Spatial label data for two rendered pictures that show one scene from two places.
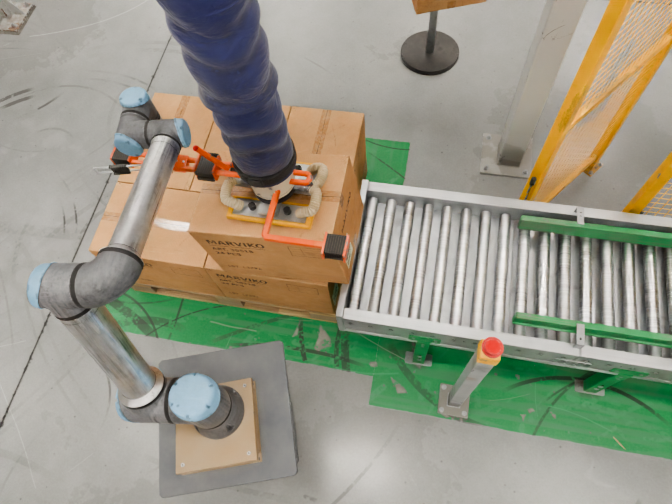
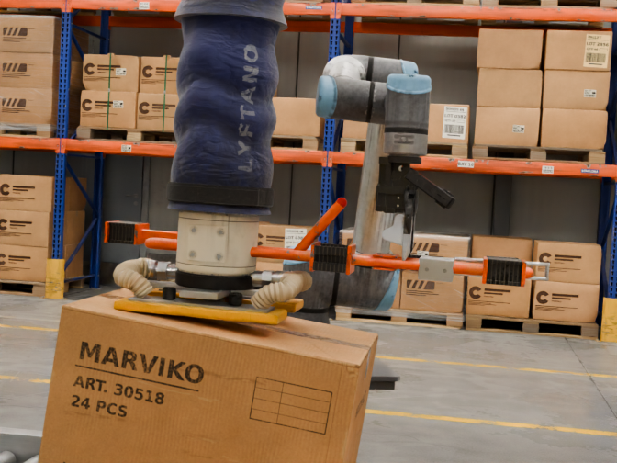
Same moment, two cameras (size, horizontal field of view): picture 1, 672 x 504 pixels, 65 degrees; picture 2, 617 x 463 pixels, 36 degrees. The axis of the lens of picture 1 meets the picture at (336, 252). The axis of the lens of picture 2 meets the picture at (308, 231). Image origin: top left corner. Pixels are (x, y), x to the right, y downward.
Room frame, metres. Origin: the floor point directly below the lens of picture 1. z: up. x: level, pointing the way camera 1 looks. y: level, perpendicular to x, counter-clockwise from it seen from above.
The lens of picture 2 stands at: (3.18, -0.02, 1.27)
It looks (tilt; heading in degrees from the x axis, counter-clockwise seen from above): 3 degrees down; 169
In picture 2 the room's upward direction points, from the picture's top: 3 degrees clockwise
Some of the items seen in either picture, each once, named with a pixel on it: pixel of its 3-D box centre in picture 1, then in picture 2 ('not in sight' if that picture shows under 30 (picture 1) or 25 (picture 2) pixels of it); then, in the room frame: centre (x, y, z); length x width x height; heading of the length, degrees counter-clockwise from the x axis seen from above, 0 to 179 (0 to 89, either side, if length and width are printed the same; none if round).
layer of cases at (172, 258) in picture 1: (241, 199); not in sight; (1.57, 0.45, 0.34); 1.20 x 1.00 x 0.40; 70
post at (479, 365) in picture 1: (468, 380); not in sight; (0.38, -0.45, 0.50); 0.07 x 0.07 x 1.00; 70
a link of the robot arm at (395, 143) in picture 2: not in sight; (405, 146); (1.28, 0.55, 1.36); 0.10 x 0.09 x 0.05; 159
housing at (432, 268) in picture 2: not in sight; (436, 268); (1.31, 0.62, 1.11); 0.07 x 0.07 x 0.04; 69
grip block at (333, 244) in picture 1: (335, 247); (127, 232); (0.80, 0.00, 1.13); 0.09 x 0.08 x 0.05; 159
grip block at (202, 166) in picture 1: (208, 166); (332, 257); (1.24, 0.42, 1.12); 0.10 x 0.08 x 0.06; 159
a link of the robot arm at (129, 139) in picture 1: (134, 134); (398, 105); (1.16, 0.56, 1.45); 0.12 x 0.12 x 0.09; 78
